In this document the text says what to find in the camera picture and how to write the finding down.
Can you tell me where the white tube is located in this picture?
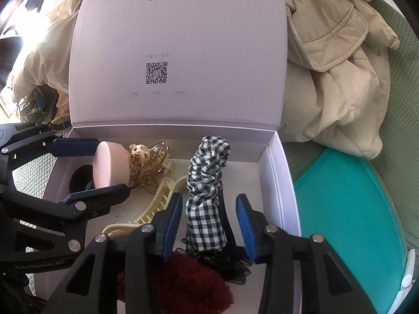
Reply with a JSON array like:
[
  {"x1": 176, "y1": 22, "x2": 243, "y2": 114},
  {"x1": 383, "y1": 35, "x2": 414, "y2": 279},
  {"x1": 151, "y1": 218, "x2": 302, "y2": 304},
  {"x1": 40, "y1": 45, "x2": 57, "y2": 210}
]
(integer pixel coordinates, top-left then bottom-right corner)
[{"x1": 398, "y1": 249, "x2": 416, "y2": 298}]

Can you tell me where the beige puffer jacket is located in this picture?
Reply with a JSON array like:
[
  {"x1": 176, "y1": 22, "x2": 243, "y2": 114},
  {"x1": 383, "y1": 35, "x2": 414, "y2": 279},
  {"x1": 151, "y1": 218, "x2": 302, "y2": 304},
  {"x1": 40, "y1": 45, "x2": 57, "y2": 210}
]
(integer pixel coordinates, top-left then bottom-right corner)
[{"x1": 282, "y1": 0, "x2": 400, "y2": 159}]

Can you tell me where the pink round disc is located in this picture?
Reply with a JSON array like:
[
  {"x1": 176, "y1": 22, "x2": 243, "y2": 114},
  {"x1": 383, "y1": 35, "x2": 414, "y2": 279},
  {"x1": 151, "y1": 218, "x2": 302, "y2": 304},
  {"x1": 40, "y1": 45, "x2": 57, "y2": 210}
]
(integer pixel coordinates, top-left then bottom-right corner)
[{"x1": 92, "y1": 141, "x2": 130, "y2": 188}]

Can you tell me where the black roll band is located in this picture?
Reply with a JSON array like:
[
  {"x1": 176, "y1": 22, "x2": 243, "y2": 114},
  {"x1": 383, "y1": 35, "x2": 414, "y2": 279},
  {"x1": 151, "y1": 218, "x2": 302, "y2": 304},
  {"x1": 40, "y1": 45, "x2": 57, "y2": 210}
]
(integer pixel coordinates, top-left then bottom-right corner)
[{"x1": 70, "y1": 165, "x2": 97, "y2": 193}]

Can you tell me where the cream flower claw clip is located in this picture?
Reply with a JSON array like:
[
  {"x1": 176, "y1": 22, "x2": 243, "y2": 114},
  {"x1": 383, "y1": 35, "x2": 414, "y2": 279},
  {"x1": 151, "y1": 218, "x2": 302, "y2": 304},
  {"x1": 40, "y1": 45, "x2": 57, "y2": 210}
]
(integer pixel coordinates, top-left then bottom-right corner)
[{"x1": 126, "y1": 141, "x2": 175, "y2": 190}]

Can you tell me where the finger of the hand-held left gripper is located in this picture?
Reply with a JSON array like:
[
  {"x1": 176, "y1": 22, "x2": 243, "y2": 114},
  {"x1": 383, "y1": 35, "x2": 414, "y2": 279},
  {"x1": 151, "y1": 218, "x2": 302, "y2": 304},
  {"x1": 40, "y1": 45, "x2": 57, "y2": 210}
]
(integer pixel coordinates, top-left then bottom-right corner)
[
  {"x1": 0, "y1": 121, "x2": 100, "y2": 184},
  {"x1": 0, "y1": 183, "x2": 131, "y2": 259}
]

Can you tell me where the cream puffer coat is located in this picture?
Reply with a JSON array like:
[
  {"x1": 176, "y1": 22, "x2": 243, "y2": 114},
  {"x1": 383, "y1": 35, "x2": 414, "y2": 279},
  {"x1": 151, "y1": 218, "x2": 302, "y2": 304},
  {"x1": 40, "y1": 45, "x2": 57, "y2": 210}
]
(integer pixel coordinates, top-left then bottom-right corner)
[{"x1": 13, "y1": 0, "x2": 95, "y2": 105}]

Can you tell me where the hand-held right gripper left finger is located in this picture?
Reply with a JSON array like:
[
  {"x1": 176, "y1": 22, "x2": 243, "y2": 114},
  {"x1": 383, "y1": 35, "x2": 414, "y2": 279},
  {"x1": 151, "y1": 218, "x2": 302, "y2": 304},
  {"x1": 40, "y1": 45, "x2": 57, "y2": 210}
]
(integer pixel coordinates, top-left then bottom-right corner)
[{"x1": 57, "y1": 193, "x2": 183, "y2": 314}]

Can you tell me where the white gift box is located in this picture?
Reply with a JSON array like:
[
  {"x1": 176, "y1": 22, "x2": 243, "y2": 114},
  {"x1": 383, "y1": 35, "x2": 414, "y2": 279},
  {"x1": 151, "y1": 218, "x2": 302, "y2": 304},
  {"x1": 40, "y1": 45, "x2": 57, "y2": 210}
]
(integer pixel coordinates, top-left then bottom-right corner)
[{"x1": 34, "y1": 0, "x2": 303, "y2": 314}]

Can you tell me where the black white gingham scrunchie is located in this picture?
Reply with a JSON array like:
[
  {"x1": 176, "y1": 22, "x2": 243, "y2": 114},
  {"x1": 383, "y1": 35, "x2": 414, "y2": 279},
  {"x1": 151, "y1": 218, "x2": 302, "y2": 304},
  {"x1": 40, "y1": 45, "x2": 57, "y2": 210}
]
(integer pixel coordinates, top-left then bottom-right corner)
[{"x1": 185, "y1": 136, "x2": 231, "y2": 252}]

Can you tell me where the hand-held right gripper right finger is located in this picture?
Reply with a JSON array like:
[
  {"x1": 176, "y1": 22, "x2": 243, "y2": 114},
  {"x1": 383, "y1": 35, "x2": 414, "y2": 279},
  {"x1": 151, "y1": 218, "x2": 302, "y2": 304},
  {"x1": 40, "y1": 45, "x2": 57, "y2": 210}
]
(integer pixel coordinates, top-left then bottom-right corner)
[{"x1": 236, "y1": 194, "x2": 377, "y2": 314}]

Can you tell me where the teal bubble mailer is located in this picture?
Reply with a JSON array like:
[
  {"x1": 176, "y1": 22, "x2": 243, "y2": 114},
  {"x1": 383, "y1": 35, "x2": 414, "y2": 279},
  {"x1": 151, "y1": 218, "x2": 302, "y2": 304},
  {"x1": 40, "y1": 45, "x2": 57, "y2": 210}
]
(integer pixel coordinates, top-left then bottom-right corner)
[{"x1": 291, "y1": 147, "x2": 410, "y2": 314}]

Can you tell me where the red fuzzy scrunchie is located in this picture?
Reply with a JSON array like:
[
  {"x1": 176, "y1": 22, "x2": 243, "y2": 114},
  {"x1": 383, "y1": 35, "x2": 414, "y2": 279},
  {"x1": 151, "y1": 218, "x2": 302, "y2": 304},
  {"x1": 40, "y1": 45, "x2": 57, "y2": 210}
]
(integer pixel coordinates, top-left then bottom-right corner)
[{"x1": 116, "y1": 250, "x2": 234, "y2": 314}]

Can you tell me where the brown cushion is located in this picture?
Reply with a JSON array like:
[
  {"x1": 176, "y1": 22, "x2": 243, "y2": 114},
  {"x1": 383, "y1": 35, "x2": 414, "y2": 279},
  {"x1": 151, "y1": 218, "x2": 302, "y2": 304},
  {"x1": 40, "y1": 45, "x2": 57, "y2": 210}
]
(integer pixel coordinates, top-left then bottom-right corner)
[{"x1": 49, "y1": 92, "x2": 71, "y2": 128}]

